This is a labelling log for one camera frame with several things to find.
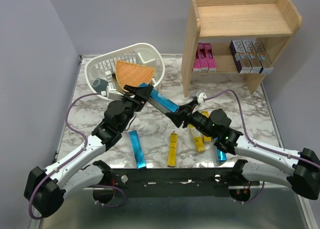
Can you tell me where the pink toothpaste box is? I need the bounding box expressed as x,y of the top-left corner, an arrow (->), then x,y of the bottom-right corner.
197,43 -> 209,72
204,43 -> 217,73
192,51 -> 202,74

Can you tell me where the blue green toothpaste box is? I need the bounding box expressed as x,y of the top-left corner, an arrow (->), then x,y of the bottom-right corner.
139,83 -> 179,114

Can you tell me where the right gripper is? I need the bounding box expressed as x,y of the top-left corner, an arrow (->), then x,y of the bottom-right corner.
165,99 -> 216,139

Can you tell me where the black base bar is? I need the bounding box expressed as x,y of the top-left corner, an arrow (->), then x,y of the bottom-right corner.
97,167 -> 249,198

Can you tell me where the dark teal cup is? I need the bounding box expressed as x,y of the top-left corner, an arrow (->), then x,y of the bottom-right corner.
91,78 -> 109,94

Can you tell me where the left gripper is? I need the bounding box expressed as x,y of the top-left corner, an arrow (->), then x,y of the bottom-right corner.
118,84 -> 153,132

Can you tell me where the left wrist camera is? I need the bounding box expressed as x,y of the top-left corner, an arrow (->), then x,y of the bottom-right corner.
101,82 -> 123,101

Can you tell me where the silver toothpaste box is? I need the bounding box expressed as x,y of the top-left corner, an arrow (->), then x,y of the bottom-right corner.
242,40 -> 262,74

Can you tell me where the white plastic basket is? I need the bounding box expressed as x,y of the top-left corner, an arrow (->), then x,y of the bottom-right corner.
84,42 -> 165,93

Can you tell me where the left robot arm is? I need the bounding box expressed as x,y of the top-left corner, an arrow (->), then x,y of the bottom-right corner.
24,84 -> 154,220

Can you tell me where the metallic blue toothpaste box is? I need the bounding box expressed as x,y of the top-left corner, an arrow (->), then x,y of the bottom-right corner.
215,148 -> 227,163
129,130 -> 147,169

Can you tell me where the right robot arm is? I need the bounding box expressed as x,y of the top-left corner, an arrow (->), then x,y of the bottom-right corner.
165,102 -> 320,200

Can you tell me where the wooden two-tier shelf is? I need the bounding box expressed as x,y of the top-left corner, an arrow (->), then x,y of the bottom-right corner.
181,0 -> 303,97

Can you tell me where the yellow toothpaste box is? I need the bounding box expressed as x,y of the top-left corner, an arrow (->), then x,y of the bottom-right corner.
201,110 -> 212,144
167,131 -> 178,168
189,124 -> 205,153

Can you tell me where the purple toothpaste box with cloud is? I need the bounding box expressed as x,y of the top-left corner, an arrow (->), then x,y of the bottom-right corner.
252,40 -> 274,75

